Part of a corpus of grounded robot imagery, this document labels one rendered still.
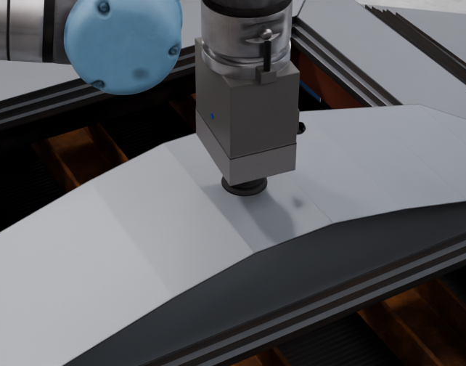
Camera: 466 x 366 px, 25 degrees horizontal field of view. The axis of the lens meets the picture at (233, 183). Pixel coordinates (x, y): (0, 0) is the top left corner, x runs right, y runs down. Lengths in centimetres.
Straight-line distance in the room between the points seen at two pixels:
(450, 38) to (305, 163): 52
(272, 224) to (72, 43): 33
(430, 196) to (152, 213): 27
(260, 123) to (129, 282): 18
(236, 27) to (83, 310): 27
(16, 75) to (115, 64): 63
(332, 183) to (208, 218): 13
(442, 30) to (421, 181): 49
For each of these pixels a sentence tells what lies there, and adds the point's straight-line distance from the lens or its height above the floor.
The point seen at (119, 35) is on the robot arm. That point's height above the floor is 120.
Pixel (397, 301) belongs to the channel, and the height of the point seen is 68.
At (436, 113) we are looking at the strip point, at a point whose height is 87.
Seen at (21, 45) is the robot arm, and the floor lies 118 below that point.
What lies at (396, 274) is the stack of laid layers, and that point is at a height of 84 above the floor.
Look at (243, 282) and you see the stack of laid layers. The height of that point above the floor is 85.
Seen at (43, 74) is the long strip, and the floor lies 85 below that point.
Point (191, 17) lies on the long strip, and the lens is 139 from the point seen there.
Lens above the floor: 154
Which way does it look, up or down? 39 degrees down
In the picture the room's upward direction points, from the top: straight up
